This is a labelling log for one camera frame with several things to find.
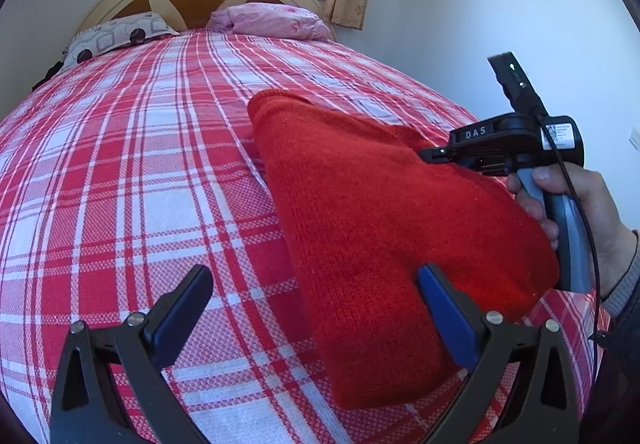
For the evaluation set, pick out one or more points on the red plaid bed sheet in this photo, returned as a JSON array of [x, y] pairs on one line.
[[130, 163]]

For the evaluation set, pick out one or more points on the person's dark clothing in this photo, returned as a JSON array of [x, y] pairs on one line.
[[617, 384]]

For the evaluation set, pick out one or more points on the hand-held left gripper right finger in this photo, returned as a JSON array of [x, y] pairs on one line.
[[450, 316]]

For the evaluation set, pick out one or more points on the dark object beside bed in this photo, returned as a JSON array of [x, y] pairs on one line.
[[47, 76]]

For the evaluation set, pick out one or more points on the pink pillow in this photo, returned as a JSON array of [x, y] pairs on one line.
[[272, 18]]

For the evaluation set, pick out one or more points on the white wall outlet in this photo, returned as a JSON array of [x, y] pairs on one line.
[[635, 136]]

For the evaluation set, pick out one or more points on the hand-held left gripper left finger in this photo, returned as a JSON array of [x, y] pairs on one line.
[[180, 311]]

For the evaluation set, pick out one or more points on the person's right forearm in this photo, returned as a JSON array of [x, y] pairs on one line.
[[625, 281]]

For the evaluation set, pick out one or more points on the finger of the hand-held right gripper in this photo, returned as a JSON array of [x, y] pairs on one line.
[[440, 154]]

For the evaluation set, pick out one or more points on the person's right hand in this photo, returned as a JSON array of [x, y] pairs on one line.
[[607, 229]]

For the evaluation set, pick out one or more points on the red knitted sweater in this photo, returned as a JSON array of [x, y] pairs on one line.
[[380, 224]]

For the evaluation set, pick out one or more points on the white black patterned pillow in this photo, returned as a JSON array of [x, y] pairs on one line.
[[112, 37]]

